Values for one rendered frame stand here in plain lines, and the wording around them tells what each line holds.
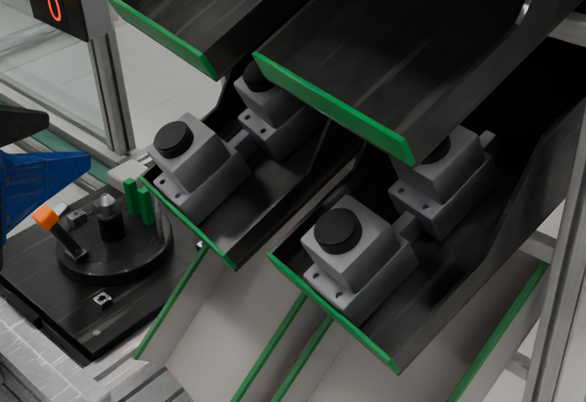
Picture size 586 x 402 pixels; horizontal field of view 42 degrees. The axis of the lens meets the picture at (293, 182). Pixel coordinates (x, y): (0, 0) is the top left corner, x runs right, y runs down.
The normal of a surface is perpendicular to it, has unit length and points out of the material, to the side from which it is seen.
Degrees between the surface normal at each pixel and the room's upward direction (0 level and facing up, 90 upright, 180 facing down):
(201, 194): 90
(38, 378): 0
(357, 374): 45
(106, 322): 0
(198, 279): 90
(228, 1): 25
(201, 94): 0
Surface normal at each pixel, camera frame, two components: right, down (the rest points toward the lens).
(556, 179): 0.60, 0.45
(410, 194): -0.37, -0.58
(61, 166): 0.80, 0.37
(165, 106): -0.04, -0.81
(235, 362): -0.58, -0.31
